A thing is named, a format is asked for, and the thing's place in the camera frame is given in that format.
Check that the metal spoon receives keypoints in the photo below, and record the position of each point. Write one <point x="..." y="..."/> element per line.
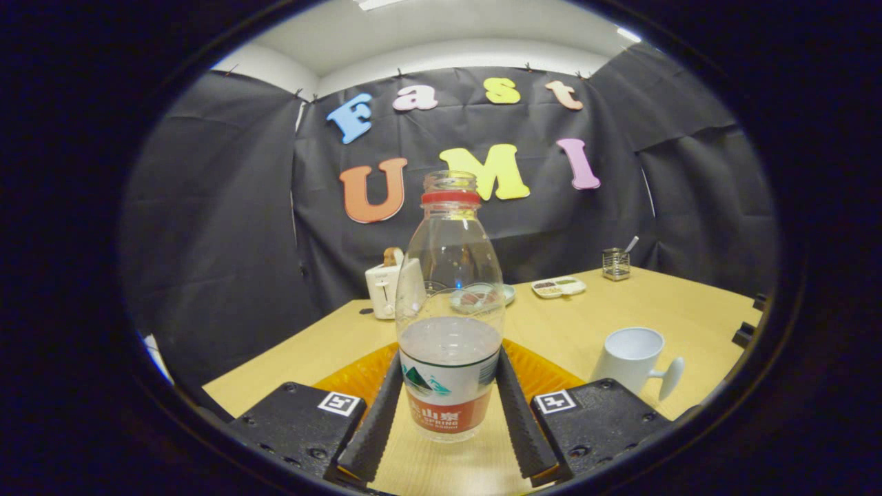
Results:
<point x="630" y="244"/>

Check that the long ceiling light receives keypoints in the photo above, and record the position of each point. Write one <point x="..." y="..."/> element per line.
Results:
<point x="379" y="3"/>

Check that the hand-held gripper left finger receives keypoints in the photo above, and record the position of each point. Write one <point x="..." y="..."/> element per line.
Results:
<point x="375" y="427"/>

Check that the white cup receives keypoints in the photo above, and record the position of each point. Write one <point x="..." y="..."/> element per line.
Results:
<point x="630" y="358"/>

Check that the white toaster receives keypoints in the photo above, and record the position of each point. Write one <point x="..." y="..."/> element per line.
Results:
<point x="382" y="289"/>

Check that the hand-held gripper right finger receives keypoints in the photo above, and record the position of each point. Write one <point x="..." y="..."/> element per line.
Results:
<point x="524" y="427"/>

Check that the clear plastic juice bottle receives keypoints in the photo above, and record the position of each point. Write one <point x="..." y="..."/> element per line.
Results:
<point x="449" y="386"/>

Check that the brown bread slice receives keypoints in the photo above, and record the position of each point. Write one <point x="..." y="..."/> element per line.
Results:
<point x="391" y="257"/>

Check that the wooden table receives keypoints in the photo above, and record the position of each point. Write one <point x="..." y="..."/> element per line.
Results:
<point x="551" y="324"/>

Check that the white condiment tray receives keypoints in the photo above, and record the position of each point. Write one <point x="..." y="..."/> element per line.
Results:
<point x="558" y="287"/>

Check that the bright screen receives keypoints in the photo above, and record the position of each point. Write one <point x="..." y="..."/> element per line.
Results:
<point x="157" y="358"/>

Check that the black backdrop cloth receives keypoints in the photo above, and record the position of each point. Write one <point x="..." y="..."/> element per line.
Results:
<point x="220" y="207"/>

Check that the small ceiling light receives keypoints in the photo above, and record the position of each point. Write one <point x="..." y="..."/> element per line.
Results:
<point x="627" y="34"/>

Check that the pale green plate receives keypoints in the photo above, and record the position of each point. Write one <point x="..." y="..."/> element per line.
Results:
<point x="509" y="295"/>

